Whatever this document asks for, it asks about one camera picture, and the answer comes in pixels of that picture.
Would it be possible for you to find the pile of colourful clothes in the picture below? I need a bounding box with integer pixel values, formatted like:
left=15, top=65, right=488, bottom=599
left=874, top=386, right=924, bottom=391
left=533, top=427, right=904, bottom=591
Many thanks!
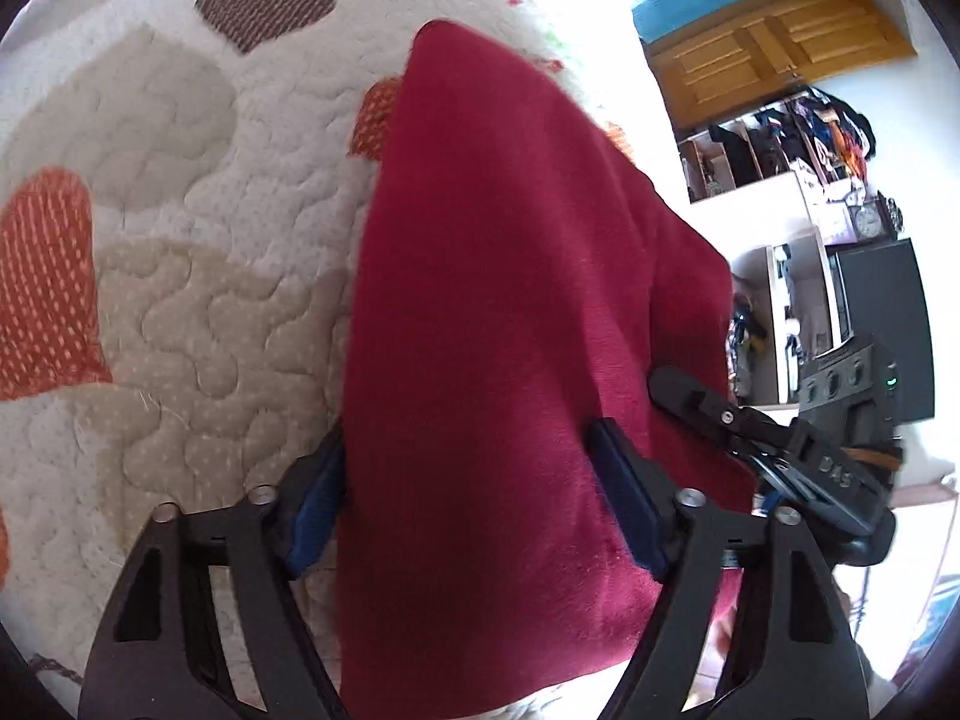
left=709, top=86, right=875, bottom=181

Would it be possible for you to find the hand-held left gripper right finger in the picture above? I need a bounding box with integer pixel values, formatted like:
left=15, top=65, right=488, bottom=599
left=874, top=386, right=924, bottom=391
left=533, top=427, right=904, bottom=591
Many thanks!
left=585, top=420, right=872, bottom=720

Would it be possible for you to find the wooden door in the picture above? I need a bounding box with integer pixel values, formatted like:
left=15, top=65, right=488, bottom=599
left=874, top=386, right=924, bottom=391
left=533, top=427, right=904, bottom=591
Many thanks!
left=645, top=0, right=920, bottom=132

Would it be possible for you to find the white shelf unit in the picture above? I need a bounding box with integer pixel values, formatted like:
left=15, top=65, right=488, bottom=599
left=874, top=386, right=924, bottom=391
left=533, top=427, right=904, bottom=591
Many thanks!
left=675, top=97, right=901, bottom=406

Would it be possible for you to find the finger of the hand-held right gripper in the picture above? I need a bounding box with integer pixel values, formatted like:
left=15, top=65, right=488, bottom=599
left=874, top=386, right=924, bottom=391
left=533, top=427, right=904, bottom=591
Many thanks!
left=649, top=366, right=800, bottom=460
left=739, top=450, right=820, bottom=512

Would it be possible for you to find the heart-patterned quilt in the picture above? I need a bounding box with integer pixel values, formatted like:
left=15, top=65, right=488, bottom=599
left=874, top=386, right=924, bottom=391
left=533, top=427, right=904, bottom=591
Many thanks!
left=0, top=0, right=661, bottom=720

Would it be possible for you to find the dark red garment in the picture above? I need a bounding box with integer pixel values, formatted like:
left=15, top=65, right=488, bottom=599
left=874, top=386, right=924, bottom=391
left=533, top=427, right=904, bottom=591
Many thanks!
left=334, top=19, right=755, bottom=717

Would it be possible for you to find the black monitor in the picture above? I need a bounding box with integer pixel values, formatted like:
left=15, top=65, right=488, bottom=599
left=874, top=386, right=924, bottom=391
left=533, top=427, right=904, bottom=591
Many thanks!
left=825, top=238, right=938, bottom=425

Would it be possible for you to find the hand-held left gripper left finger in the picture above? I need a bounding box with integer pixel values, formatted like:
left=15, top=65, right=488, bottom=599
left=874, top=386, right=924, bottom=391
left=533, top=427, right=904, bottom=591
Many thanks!
left=77, top=427, right=353, bottom=720

